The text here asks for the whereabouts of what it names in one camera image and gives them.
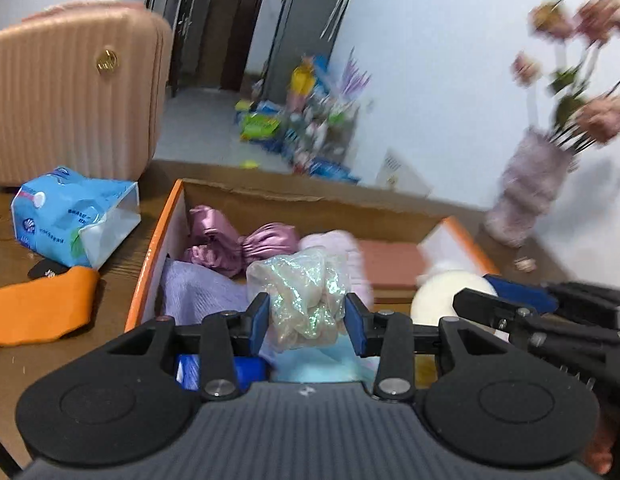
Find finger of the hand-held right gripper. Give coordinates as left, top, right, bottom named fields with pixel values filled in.
left=452, top=287, right=546, bottom=348
left=482, top=274, right=561, bottom=316

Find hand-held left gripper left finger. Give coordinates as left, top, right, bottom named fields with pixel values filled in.
left=107, top=291, right=271, bottom=402

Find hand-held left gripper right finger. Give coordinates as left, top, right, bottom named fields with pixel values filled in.
left=344, top=292, right=501, bottom=401

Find iridescent white scrunchie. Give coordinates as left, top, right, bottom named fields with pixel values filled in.
left=246, top=247, right=348, bottom=351

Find white round sponge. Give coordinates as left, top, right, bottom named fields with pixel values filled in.
left=410, top=269, right=501, bottom=333

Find light blue plush toy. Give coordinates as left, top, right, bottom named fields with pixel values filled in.
left=270, top=335, right=378, bottom=385

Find blue packet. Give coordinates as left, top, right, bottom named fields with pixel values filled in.
left=176, top=353, right=268, bottom=392

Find purple knitted cloth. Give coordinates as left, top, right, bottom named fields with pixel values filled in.
left=160, top=259, right=255, bottom=328

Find pale pink fluffy cloth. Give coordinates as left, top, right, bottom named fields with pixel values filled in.
left=299, top=230, right=375, bottom=306

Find red orange cardboard box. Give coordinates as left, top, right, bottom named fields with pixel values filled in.
left=124, top=178, right=501, bottom=391

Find brown flat block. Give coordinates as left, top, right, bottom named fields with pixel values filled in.
left=357, top=239, right=433, bottom=306

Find pink satin bow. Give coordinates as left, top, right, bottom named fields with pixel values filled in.
left=184, top=205, right=301, bottom=279

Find pink textured vase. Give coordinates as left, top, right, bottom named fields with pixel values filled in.
left=485, top=127, right=578, bottom=248

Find white flat panel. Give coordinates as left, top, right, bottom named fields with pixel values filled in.
left=375, top=149, right=433, bottom=198

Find pink artificial flowers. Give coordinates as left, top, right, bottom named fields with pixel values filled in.
left=510, top=0, right=620, bottom=158

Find pile of colourful clutter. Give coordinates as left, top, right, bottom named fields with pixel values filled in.
left=235, top=47, right=373, bottom=183

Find small black object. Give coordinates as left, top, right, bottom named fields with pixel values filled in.
left=28, top=259, right=70, bottom=279

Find blue tissue pack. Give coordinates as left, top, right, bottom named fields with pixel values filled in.
left=10, top=167, right=141, bottom=269

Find orange cloth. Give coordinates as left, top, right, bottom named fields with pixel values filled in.
left=0, top=266, right=100, bottom=347

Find pink ribbed suitcase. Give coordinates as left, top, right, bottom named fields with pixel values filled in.
left=0, top=0, right=173, bottom=188

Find grey cabinet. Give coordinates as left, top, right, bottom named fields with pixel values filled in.
left=262, top=0, right=358, bottom=106

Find dark door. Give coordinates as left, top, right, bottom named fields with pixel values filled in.
left=170, top=0, right=273, bottom=93

